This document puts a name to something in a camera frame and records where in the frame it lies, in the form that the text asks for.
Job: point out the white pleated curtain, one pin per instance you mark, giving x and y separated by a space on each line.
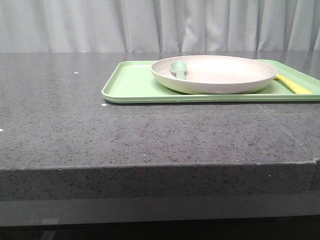
128 26

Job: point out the light green rectangular tray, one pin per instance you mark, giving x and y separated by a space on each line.
132 82

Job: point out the yellow plastic fork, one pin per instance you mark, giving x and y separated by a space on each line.
291 85

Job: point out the light green spoon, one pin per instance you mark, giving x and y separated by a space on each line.
179 69

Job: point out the beige round plate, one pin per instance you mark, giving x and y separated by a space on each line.
215 74

